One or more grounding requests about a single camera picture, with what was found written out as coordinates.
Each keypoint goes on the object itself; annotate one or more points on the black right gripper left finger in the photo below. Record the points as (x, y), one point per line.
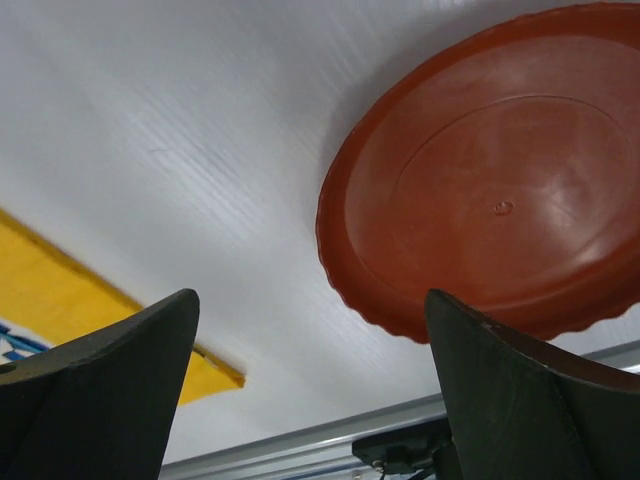
(100, 406)

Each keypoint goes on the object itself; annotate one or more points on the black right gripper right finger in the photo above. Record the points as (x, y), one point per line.
(521, 408)

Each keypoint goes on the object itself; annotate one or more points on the yellow Pikachu cloth placemat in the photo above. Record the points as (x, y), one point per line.
(47, 292)

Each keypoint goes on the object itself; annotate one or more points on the red-orange plate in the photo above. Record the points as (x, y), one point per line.
(503, 170)

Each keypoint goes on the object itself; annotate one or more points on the blue metallic spoon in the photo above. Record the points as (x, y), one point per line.
(18, 343)

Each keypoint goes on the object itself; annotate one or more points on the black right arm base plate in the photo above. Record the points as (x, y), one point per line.
(401, 452)

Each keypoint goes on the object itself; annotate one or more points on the aluminium mounting rail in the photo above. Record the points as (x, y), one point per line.
(243, 435)

